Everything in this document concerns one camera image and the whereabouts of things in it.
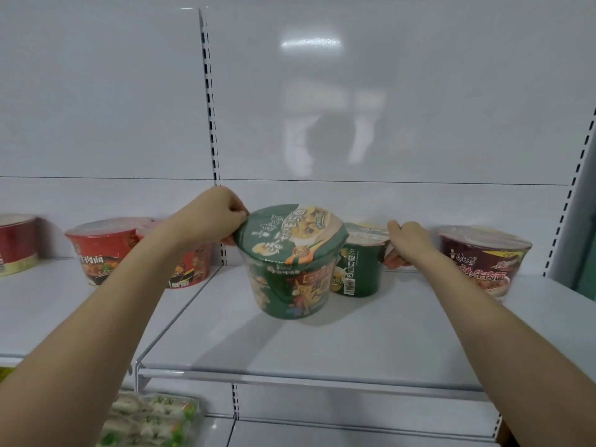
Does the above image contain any white metal shelf board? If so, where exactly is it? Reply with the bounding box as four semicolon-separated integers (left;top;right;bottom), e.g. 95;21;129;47
135;264;596;402
195;413;501;447
0;257;225;369

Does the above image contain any maroon instant noodle bowl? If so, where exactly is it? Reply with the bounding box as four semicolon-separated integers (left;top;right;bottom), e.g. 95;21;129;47
437;225;533;301

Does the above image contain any clear packet of wrapped snacks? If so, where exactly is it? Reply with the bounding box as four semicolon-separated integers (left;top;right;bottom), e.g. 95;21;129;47
95;390;204;447

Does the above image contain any dark red noodle bowl, yellow base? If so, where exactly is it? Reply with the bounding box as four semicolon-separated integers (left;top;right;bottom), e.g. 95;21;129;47
0;214;41;278

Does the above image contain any red instant noodle bowl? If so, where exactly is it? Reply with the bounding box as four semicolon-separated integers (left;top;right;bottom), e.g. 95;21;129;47
135;222;213;290
64;217;155;287

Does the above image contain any person's left forearm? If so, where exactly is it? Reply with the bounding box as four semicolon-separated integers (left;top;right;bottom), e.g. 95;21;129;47
0;214;208;447

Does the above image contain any person's right hand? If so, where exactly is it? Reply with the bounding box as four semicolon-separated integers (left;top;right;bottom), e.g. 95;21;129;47
382;220;441;271

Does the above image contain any person's left hand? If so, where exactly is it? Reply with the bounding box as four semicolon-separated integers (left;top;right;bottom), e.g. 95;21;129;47
173;185;250;257

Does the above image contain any person's right forearm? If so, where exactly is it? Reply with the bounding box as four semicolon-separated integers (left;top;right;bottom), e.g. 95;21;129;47
417;237;596;447

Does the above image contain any green noodle bowl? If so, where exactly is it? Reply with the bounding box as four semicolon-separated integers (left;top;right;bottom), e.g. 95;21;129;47
330;222;391;298
232;204;350;323

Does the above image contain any white slotted shelf upright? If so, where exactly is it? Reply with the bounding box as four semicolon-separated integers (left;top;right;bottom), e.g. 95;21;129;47
198;8;230;267
541;106;596;279

